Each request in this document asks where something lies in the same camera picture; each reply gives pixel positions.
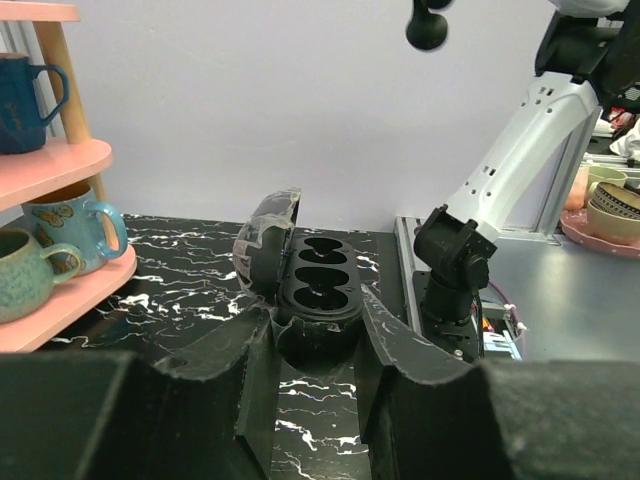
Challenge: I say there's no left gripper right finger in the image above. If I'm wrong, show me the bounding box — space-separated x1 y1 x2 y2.
354 290 639 479

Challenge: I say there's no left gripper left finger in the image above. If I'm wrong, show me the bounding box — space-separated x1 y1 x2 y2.
1 307 280 479

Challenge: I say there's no black earbud charging case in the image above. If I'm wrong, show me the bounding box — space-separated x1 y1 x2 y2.
232 188 364 377

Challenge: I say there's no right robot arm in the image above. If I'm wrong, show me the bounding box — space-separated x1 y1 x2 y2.
413 1 639 363

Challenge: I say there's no teal glazed mug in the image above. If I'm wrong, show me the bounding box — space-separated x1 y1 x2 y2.
1 228 83 324

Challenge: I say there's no black marble mat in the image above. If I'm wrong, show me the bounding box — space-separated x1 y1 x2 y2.
49 213 416 480

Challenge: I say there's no light blue butterfly mug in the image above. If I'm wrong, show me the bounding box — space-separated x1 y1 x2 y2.
21 182 128 275

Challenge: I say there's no pink plate with bowls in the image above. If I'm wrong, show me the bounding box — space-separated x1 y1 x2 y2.
559 165 639 260

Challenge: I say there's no pink three-tier shelf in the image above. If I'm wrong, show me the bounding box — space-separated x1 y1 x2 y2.
1 1 137 353

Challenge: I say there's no dark blue mug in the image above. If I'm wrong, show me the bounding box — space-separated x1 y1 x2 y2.
1 53 70 155

